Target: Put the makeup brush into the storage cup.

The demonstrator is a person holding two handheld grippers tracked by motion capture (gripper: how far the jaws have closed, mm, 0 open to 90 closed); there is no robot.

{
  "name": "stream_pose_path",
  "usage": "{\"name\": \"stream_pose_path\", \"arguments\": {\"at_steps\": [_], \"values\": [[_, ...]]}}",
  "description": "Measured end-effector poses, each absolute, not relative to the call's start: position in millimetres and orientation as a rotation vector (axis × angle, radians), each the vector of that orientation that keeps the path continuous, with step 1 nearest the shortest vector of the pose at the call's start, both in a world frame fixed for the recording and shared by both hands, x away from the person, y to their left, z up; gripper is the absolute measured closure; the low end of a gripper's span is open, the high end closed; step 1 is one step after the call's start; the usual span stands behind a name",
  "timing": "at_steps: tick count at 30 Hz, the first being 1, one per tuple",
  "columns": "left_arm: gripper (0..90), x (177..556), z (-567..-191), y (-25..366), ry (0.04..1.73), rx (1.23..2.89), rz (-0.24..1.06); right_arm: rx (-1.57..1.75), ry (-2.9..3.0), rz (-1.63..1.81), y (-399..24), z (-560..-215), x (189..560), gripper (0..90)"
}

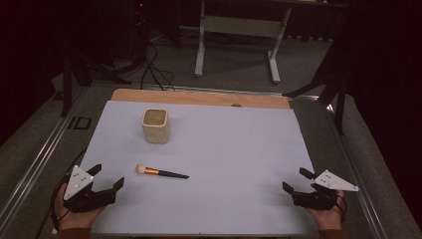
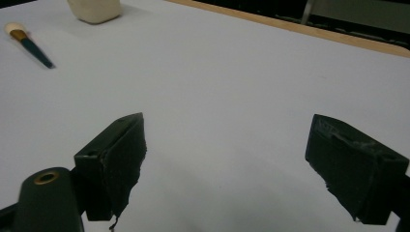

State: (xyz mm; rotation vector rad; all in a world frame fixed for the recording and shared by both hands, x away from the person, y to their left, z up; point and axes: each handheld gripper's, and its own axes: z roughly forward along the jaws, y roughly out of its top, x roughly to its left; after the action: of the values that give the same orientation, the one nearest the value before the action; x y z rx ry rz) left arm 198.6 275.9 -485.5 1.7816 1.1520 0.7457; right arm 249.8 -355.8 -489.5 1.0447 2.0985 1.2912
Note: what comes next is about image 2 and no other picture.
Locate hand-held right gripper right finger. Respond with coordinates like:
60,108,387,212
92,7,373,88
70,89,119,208
305,113,410,226

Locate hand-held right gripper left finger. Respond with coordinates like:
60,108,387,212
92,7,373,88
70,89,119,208
73,112,148,231

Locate wooden spoon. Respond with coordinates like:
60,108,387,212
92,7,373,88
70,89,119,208
3,22,56,70

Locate beige ceramic cup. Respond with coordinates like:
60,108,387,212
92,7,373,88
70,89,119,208
67,0,124,25

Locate white table mat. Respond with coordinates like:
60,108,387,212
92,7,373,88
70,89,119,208
0,0,410,232

